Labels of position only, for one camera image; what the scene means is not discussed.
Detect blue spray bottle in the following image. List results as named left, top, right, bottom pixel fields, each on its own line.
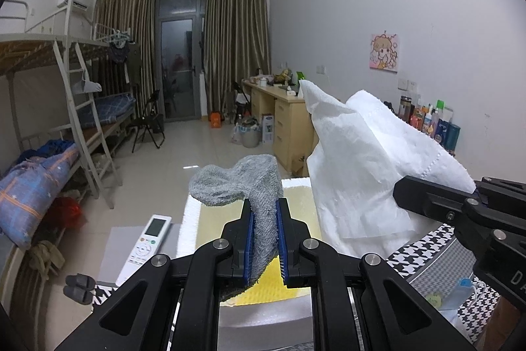
left=440, top=277, right=486, bottom=313

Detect white bunk bed ladder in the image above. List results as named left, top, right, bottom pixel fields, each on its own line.
left=53, top=40, right=123, bottom=208

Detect houndstooth table mat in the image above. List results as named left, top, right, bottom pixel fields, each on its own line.
left=92, top=223, right=510, bottom=343

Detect white blue carton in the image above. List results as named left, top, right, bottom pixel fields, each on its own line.
left=262, top=113, right=275, bottom=144

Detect white bucket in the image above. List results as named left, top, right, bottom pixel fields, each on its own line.
left=242, top=125, right=259, bottom=148

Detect hanging dark clothes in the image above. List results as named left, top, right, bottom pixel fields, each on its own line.
left=108, top=40, right=142, bottom=84

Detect wooden desk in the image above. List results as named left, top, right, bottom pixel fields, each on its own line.
left=242, top=79, right=317, bottom=177

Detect beige cloth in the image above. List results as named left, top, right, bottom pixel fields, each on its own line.
left=29, top=240, right=66, bottom=278

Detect white foam box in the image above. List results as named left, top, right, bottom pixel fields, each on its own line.
left=176, top=176, right=358, bottom=351

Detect grey sock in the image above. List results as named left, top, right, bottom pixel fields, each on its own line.
left=188, top=154, right=285, bottom=302

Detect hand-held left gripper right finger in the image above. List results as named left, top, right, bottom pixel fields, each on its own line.
left=276, top=198, right=477, bottom=351

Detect red bag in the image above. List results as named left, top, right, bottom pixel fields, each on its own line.
left=51, top=195, right=83, bottom=230

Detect yellow sponge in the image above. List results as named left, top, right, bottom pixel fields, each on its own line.
left=196, top=187, right=323, bottom=307

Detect dark grey slipper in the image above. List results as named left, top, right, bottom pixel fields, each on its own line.
left=63, top=274, right=92, bottom=290
left=68, top=283, right=97, bottom=304

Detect group of toiletry bottles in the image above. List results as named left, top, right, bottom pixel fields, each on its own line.
left=396, top=95, right=462, bottom=150

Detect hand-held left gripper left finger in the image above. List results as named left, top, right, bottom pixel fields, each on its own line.
left=53, top=199, right=255, bottom=351

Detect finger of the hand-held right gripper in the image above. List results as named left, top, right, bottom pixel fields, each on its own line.
left=392, top=175, right=490, bottom=231
left=474, top=177, right=526, bottom=209

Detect white remote control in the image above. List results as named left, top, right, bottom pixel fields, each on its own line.
left=115, top=214, right=172, bottom=287

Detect brown curtain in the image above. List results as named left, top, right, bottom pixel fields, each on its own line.
left=205, top=0, right=272, bottom=121
left=95, top=0, right=157, bottom=117

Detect blue patterned quilt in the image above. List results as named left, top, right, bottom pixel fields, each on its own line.
left=0, top=147, right=81, bottom=249

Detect glass balcony door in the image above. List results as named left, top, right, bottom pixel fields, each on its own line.
left=155, top=0, right=210, bottom=121

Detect black folding chair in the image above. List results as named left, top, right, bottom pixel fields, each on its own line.
left=230, top=82, right=252, bottom=117
left=127, top=90, right=166, bottom=153

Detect white paper towel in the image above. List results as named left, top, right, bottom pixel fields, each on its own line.
left=298, top=79, right=476, bottom=258

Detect cartoon wall poster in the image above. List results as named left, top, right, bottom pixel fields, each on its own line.
left=369, top=32, right=401, bottom=71

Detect white metal bunk bed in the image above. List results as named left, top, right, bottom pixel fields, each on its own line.
left=0, top=0, right=124, bottom=253
left=91, top=24, right=138, bottom=130

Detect blue plaid mattress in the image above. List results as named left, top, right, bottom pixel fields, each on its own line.
left=78, top=95, right=136, bottom=130

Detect dark blue cloth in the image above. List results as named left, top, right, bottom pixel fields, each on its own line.
left=18, top=139, right=77, bottom=163

